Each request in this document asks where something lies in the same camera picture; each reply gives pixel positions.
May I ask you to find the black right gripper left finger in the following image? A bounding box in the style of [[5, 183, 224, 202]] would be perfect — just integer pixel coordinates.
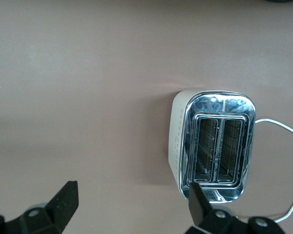
[[0, 180, 79, 234]]

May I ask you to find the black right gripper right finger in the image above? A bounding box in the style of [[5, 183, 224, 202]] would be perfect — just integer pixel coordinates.
[[187, 181, 291, 234]]

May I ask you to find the cream and chrome toaster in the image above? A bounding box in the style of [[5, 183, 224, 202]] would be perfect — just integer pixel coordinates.
[[168, 89, 257, 204]]

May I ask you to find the white toaster power cable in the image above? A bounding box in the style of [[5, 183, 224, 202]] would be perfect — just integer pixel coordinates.
[[235, 117, 293, 223]]

